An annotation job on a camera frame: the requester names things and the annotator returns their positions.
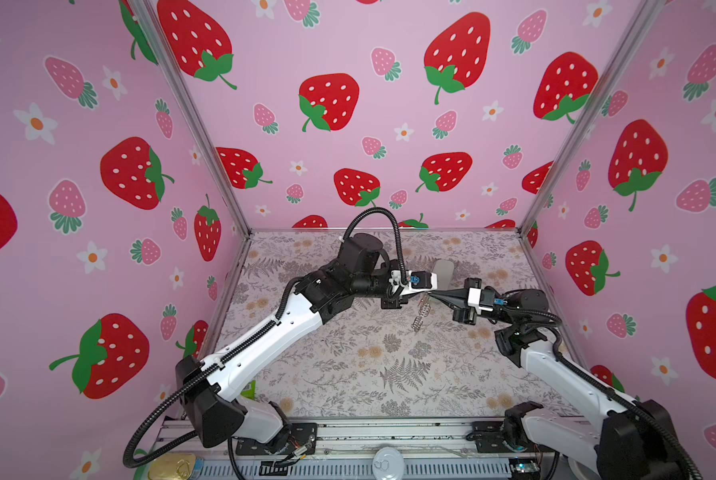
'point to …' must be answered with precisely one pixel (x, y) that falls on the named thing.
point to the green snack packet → (249, 390)
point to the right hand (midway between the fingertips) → (430, 291)
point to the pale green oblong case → (445, 271)
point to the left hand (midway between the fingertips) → (425, 279)
